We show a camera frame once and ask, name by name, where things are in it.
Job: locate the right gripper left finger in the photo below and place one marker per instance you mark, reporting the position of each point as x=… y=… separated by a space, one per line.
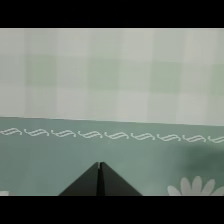
x=86 y=183

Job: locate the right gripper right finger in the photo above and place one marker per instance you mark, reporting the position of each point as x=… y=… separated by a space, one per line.
x=113 y=183

